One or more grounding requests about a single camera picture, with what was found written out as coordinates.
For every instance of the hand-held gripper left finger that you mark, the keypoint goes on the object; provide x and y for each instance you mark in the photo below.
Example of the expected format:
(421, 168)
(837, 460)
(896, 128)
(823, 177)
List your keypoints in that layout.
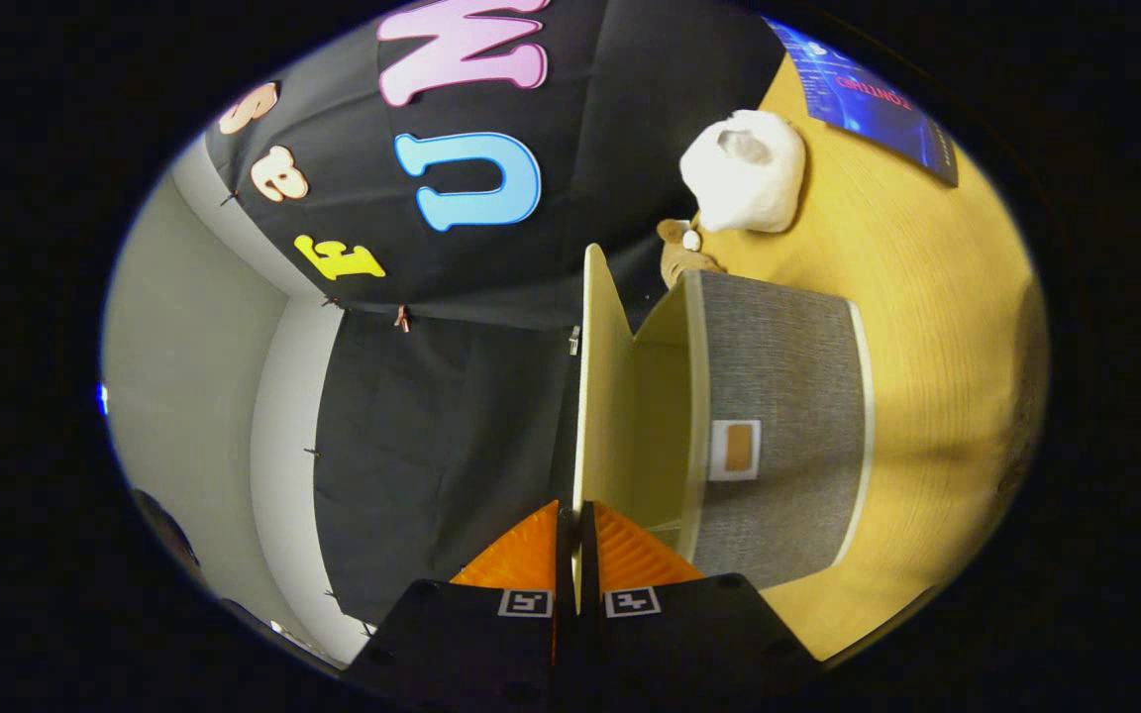
(471, 644)

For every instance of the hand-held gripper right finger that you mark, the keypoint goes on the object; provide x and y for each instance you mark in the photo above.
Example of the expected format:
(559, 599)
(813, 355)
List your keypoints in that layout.
(689, 644)

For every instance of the grey fabric storage box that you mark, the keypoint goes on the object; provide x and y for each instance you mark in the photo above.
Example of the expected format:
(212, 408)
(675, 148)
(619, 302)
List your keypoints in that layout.
(788, 396)

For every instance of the row of black cloth clips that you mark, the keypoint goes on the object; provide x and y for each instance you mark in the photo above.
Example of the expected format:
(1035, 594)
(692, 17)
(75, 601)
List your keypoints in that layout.
(311, 453)

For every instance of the silver metal clip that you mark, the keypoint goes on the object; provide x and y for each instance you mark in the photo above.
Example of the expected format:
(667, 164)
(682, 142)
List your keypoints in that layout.
(573, 341)

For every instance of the red cloth clip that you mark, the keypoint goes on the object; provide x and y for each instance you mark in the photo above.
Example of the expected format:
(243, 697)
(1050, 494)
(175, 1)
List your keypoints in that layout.
(401, 319)

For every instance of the small brown plush toy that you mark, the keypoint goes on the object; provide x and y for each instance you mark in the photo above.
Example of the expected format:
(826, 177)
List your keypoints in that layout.
(681, 259)

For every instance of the white plush toy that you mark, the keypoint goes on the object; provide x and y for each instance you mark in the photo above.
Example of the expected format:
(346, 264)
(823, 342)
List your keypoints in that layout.
(744, 178)

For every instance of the dark blue book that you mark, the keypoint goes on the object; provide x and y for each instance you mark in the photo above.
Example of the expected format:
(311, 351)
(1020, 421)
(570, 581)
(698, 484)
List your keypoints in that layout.
(868, 104)

